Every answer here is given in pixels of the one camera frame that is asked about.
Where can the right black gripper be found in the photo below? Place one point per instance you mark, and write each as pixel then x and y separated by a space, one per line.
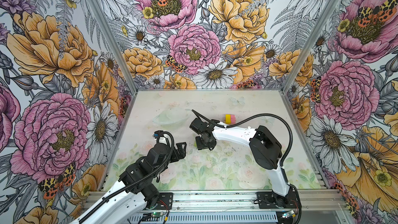
pixel 199 145

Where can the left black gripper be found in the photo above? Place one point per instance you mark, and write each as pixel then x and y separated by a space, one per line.
pixel 175 157

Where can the yellow block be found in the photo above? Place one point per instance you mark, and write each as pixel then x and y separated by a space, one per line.
pixel 228 119

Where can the pink block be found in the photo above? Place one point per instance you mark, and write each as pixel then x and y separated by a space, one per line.
pixel 232 119

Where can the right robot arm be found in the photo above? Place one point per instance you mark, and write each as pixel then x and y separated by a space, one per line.
pixel 265 148

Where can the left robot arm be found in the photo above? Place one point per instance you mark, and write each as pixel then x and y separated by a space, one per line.
pixel 134 191

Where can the green circuit board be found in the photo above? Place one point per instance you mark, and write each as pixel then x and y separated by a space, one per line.
pixel 155 216

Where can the small right circuit board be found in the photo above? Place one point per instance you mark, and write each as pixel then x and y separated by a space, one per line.
pixel 289 214

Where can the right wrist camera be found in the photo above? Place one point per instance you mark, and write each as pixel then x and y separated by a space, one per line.
pixel 199 126

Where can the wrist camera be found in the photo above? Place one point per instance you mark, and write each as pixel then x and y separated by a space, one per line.
pixel 199 126
pixel 159 135

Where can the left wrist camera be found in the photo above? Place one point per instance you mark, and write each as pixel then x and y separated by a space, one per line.
pixel 159 135

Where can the aluminium front rail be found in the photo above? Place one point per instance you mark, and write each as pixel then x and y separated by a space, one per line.
pixel 312 200

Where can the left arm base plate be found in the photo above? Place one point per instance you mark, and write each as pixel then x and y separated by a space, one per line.
pixel 161 201

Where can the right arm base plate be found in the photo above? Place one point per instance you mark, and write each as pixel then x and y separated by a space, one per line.
pixel 271 200

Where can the right aluminium corner post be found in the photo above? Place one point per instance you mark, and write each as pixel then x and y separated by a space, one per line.
pixel 305 51

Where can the aluminium corner post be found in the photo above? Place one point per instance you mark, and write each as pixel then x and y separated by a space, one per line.
pixel 101 18
pixel 305 51

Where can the left aluminium corner post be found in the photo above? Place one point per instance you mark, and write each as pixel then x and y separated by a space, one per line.
pixel 101 18

